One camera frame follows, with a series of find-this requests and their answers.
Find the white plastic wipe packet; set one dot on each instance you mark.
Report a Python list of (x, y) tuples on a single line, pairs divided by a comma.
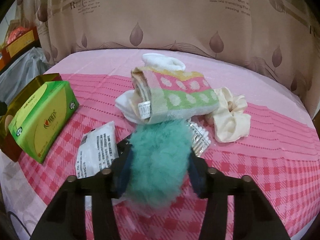
[(97, 151)]

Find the cream fabric scrunchie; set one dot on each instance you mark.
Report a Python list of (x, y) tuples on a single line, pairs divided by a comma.
[(229, 119)]

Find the grey plastic bag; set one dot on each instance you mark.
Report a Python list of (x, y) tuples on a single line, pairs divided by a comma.
[(28, 66)]

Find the gold red cardboard box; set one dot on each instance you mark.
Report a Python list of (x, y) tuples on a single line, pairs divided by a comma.
[(8, 145)]

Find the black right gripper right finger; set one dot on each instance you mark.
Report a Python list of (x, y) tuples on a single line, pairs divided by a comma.
[(254, 216)]

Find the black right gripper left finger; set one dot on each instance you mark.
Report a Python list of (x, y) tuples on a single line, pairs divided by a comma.
[(64, 217)]

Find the teal fluffy pompom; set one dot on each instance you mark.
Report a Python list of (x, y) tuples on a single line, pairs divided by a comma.
[(160, 162)]

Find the green tissue box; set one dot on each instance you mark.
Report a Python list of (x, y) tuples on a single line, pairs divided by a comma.
[(41, 118)]

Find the white sock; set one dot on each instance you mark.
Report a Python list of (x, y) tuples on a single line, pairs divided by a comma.
[(157, 60), (122, 103)]

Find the beige leaf print curtain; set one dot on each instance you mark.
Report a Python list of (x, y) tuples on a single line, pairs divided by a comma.
[(276, 38)]

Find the cotton swab packet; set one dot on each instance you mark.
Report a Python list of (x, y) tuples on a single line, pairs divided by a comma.
[(201, 140)]

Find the pink checked tablecloth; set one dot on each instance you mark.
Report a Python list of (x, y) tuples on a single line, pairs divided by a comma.
[(281, 152)]

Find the red yellow box on shelf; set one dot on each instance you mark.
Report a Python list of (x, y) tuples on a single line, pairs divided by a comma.
[(15, 47)]

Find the colourful striped towel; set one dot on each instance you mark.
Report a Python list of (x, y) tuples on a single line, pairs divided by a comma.
[(172, 94)]

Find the beige makeup sponge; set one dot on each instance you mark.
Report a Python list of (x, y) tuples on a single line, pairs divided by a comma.
[(7, 122)]

